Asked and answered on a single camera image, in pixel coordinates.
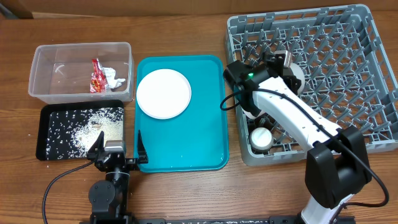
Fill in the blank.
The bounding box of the teal serving tray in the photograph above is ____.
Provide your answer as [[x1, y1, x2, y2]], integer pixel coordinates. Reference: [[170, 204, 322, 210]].
[[134, 55, 229, 173]]

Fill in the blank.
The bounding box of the red snack wrapper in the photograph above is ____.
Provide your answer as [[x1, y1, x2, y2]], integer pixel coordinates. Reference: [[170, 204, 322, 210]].
[[90, 58, 110, 93]]

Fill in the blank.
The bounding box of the scattered rice pile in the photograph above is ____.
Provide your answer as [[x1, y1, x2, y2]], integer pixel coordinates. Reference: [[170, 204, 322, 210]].
[[44, 107, 124, 160]]

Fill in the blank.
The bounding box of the white cup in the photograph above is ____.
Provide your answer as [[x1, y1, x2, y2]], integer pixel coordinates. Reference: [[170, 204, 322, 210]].
[[249, 127, 274, 151]]

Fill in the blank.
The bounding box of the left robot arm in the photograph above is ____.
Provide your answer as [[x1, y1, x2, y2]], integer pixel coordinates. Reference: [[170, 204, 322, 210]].
[[87, 132, 148, 223]]

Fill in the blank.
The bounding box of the black rectangular tray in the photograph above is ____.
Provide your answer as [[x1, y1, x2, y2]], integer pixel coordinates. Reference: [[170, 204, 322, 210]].
[[35, 100, 124, 161]]

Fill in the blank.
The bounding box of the left black cable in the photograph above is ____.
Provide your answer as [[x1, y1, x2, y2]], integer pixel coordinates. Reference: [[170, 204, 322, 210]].
[[41, 159, 97, 224]]

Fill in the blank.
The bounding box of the black cable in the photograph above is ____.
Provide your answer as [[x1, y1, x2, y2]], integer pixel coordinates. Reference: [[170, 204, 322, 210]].
[[220, 88, 390, 208], [41, 159, 97, 224]]

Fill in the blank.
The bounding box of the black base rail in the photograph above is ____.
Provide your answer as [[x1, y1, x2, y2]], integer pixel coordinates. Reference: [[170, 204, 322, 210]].
[[79, 215, 355, 224]]

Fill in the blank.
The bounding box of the grey plastic dish rack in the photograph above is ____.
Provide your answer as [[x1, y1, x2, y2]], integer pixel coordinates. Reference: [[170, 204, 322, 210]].
[[226, 4, 397, 153]]

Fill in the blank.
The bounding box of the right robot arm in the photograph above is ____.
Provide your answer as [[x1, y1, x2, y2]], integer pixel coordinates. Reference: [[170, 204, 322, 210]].
[[223, 50, 372, 223]]

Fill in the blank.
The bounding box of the white wrapper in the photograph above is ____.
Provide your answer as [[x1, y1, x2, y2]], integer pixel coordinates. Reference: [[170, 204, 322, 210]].
[[103, 67, 126, 90]]

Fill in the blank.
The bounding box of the clear plastic bin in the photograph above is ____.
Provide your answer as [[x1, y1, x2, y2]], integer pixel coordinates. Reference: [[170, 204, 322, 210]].
[[28, 42, 134, 104]]

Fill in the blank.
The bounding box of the white pink bowl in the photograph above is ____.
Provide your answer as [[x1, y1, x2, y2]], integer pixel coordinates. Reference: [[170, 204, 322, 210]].
[[242, 106, 265, 119]]

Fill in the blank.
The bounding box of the large white plate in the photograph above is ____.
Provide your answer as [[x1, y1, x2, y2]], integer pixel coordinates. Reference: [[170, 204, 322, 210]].
[[136, 68, 192, 119]]

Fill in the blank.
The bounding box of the small grey bowl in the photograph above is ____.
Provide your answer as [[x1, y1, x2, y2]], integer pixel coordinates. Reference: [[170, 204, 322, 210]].
[[290, 63, 305, 95]]

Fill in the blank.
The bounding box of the right black cable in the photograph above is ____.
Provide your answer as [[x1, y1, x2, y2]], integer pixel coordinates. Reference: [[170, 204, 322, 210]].
[[220, 88, 390, 208]]

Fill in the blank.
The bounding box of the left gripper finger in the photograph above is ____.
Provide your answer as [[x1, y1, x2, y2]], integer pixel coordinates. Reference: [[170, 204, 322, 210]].
[[86, 131, 104, 156], [137, 130, 148, 164]]

